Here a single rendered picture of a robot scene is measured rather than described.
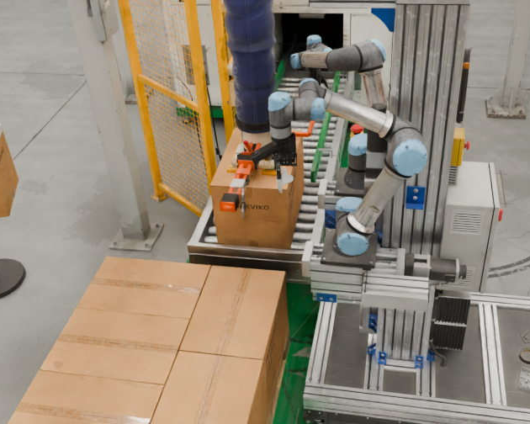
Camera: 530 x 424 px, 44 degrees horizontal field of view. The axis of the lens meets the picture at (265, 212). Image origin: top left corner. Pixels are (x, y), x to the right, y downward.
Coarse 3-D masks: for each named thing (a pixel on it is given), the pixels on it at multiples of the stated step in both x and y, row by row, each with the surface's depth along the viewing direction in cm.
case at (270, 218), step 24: (288, 168) 348; (216, 192) 341; (264, 192) 336; (288, 192) 337; (216, 216) 351; (240, 216) 348; (264, 216) 345; (288, 216) 343; (240, 240) 358; (264, 240) 355; (288, 240) 352
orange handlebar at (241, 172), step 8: (312, 120) 359; (312, 128) 353; (296, 136) 350; (304, 136) 349; (240, 168) 323; (248, 168) 323; (240, 176) 323; (232, 192) 310; (240, 192) 308; (224, 208) 300; (232, 208) 299
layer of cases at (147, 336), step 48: (96, 288) 342; (144, 288) 340; (192, 288) 338; (240, 288) 336; (96, 336) 315; (144, 336) 313; (192, 336) 311; (240, 336) 309; (48, 384) 293; (96, 384) 291; (144, 384) 289; (192, 384) 288; (240, 384) 286
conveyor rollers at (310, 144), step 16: (288, 80) 529; (304, 128) 462; (320, 128) 467; (304, 144) 446; (304, 160) 432; (304, 176) 417; (320, 176) 415; (304, 192) 402; (304, 208) 388; (304, 224) 374; (208, 240) 369; (304, 240) 366
